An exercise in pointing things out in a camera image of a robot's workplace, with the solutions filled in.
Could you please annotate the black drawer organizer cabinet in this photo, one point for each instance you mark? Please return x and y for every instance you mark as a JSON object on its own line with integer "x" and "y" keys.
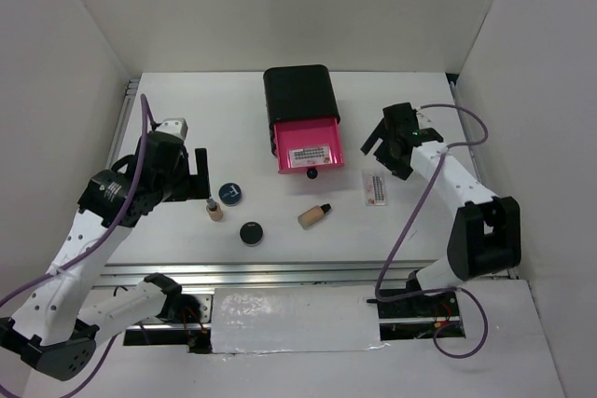
{"x": 302, "y": 92}

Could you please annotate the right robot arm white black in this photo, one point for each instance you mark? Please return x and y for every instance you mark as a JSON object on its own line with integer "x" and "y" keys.
{"x": 486, "y": 228}

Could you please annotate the black lid powder jar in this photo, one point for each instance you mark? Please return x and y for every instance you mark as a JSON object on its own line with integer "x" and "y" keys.
{"x": 251, "y": 233}

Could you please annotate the navy lid powder jar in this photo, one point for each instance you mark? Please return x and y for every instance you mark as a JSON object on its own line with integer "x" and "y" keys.
{"x": 230, "y": 194}

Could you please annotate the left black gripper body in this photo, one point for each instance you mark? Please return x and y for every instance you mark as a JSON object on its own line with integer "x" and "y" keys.
{"x": 174, "y": 185}

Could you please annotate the upright foundation pump bottle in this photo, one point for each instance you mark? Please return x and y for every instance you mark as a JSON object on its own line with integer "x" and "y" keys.
{"x": 214, "y": 210}

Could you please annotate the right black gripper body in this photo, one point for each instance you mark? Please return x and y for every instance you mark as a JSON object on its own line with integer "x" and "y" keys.
{"x": 385, "y": 154}

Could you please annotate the lying foundation bottle black cap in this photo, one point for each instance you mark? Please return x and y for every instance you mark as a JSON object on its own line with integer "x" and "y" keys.
{"x": 313, "y": 215}

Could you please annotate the white foil covered panel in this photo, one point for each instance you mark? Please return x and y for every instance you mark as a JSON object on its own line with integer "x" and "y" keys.
{"x": 294, "y": 319}

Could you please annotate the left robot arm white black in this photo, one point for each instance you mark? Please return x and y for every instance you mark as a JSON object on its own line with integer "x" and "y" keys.
{"x": 53, "y": 331}

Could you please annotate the false eyelash packet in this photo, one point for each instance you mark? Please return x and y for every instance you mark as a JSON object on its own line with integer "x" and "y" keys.
{"x": 374, "y": 188}
{"x": 310, "y": 156}

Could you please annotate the pink drawer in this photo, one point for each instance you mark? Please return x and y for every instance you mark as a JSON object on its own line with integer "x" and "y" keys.
{"x": 308, "y": 146}

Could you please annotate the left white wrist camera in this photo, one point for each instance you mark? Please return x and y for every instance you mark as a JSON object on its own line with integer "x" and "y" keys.
{"x": 177, "y": 127}

